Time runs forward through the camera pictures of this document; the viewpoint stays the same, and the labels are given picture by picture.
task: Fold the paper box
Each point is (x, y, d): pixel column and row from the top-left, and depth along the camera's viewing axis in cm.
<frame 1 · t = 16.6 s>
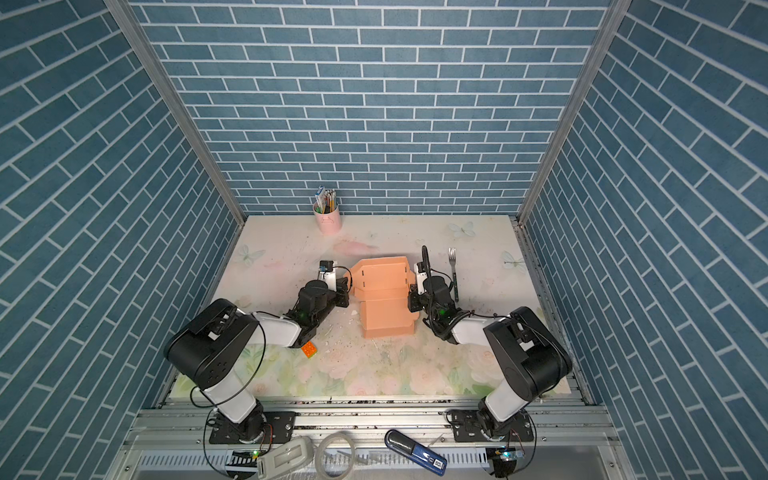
left hand: (349, 279, 93), fingers closed
right hand: (408, 283, 93), fingers closed
pink metal pen cup: (329, 223, 114), point 7 cm above the table
fork with teal handle: (452, 258, 110), point 2 cm above the table
orange toy brick: (309, 349, 86), point 3 cm above the table

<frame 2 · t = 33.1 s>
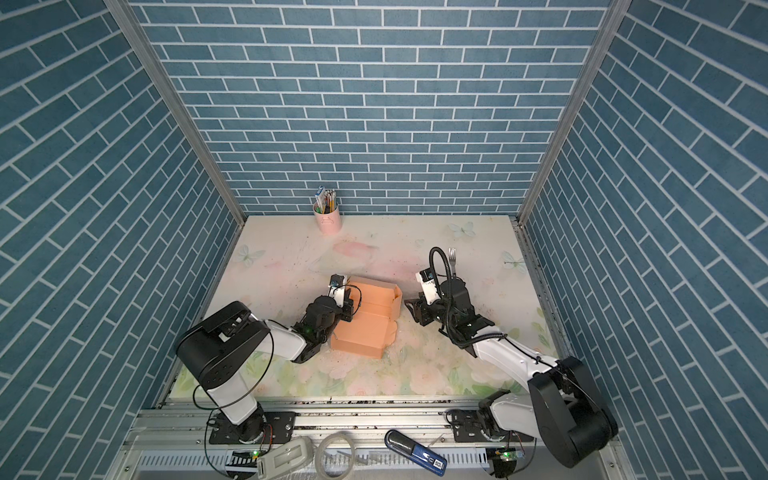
left hand: (350, 290, 93), fingers closed
right hand: (410, 294, 86), fingers open
orange paper box: (377, 309, 96), point 2 cm above the table
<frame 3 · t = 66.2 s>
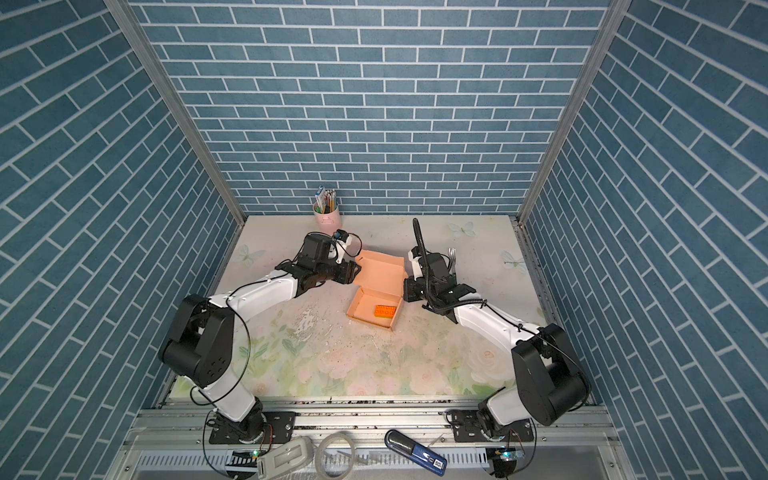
left hand: (353, 264, 92), fingers open
right hand: (401, 279, 88), fingers closed
orange paper box: (381, 283, 91), point 11 cm above the table
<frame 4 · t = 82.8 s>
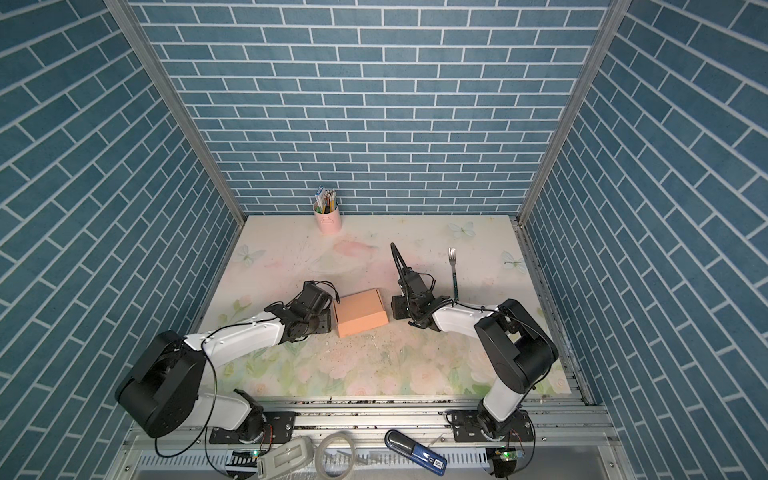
left hand: (322, 320, 91), fingers open
right hand: (393, 301, 94), fingers open
orange paper box: (359, 311, 91), point 6 cm above the table
